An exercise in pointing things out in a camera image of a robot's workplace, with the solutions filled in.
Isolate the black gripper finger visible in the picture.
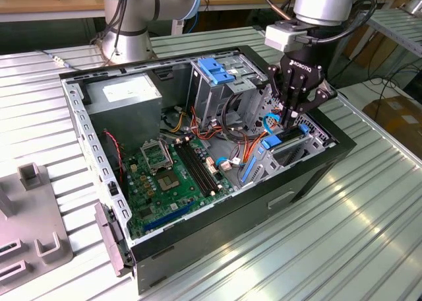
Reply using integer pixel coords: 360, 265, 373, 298
267, 65, 290, 127
289, 79, 338, 127

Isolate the orange red power wire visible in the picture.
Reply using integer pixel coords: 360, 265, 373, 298
253, 106, 287, 143

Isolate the blue data wire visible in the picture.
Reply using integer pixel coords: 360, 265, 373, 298
262, 112, 284, 134

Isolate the hard disk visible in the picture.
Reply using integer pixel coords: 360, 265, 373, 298
242, 123, 311, 183

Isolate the grey metal disk bay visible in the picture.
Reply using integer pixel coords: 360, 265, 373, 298
237, 83, 337, 188

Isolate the blue drive cage latch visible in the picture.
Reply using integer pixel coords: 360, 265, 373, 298
198, 58, 235, 86

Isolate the grey optical drive cage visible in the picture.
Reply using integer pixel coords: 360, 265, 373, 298
186, 55, 270, 130

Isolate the plain brown cardboard box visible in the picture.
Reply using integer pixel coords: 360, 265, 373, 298
342, 25, 402, 69

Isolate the brown cardboard box with label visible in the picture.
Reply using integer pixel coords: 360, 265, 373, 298
362, 95, 422, 147

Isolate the metal slat side table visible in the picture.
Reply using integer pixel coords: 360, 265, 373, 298
332, 9, 422, 81

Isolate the black RAM slot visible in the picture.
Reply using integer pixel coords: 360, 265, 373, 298
174, 145, 214, 197
178, 143, 216, 195
186, 141, 221, 189
182, 143, 218, 192

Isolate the silver cylinder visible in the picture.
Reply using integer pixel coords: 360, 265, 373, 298
402, 0, 422, 15

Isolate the metal socket cover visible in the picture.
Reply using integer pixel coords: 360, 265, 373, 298
140, 139, 174, 175

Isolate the black PC case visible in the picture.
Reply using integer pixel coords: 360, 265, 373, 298
58, 45, 358, 295

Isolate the green motherboard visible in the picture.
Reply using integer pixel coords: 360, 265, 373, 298
121, 137, 237, 241

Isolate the grey power supply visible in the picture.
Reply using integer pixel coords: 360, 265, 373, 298
84, 73, 163, 150

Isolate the blue expansion slot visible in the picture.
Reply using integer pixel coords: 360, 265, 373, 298
142, 200, 195, 232

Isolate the black case fan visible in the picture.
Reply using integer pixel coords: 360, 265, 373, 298
104, 131, 129, 199

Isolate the grey case bezel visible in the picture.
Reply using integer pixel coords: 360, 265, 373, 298
94, 201, 135, 278

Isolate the grey parts rack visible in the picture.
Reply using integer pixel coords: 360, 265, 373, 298
0, 162, 74, 287

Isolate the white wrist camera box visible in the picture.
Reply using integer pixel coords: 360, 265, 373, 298
264, 20, 309, 53

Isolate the black cable loop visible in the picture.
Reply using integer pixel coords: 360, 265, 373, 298
220, 92, 251, 143

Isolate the red orange wire bundle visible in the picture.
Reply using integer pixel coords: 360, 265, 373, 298
189, 105, 264, 165

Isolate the black camera cable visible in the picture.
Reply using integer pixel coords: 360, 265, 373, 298
295, 0, 378, 48

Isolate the white plug with blue wire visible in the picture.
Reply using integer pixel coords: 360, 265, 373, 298
214, 157, 247, 175

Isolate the yellow orange wire bundle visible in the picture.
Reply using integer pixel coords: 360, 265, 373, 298
169, 111, 186, 133

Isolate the black robot cable with plug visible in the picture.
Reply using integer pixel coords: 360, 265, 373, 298
34, 0, 129, 73

